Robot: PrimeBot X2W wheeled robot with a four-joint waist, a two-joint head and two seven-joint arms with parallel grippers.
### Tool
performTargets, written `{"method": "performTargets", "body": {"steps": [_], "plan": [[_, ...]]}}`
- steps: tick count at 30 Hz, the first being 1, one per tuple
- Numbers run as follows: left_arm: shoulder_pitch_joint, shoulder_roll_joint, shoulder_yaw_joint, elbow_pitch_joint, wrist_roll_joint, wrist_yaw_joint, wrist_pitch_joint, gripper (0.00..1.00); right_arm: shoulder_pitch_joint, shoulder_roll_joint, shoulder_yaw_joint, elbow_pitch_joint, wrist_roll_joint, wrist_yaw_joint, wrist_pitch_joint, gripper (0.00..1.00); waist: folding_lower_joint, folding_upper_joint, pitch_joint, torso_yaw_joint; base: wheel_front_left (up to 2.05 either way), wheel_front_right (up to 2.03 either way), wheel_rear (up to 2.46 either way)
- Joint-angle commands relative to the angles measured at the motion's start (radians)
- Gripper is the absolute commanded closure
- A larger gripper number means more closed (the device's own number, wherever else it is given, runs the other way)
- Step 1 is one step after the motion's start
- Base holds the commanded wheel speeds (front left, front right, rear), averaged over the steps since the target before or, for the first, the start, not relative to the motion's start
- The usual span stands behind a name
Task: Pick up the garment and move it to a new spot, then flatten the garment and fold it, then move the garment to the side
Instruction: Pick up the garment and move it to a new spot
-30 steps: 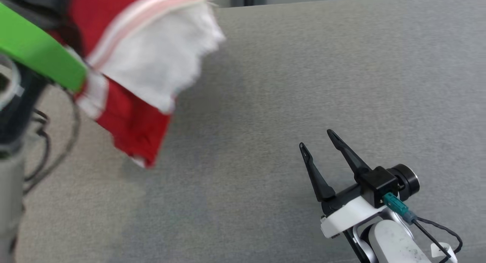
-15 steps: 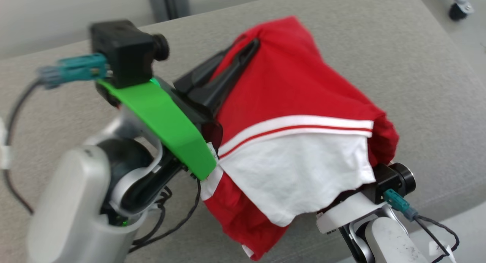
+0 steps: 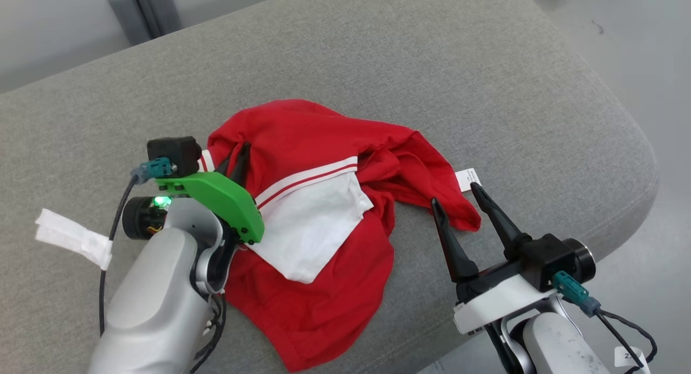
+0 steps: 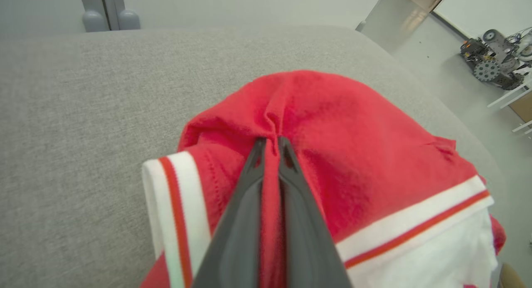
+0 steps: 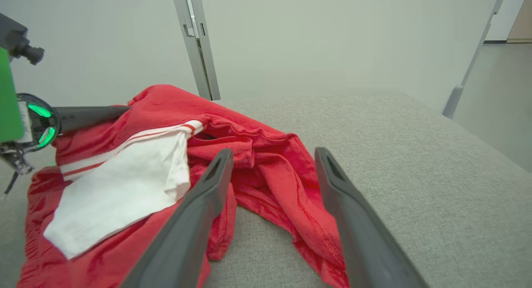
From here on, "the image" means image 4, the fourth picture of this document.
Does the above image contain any tan rounded object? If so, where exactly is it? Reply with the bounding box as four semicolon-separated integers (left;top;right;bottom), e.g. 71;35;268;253
499;263;529;288

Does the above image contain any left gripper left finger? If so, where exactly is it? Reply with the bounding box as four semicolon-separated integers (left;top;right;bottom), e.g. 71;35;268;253
192;137;267;288

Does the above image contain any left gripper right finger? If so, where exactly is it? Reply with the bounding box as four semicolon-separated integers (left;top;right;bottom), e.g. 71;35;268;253
278;136;354;288

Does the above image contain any small wheeled robot with gears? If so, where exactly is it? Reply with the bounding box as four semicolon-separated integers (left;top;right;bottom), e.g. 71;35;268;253
459;28;532;91

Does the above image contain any red garment with white sleeves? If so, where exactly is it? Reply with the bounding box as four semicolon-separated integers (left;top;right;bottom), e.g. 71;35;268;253
139;70;507;288

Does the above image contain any grey partition post pair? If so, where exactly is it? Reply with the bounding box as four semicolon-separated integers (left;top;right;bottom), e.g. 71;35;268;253
78;0;141;33

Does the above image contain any white table frame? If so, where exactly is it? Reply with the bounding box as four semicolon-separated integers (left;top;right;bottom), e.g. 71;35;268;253
487;70;532;139

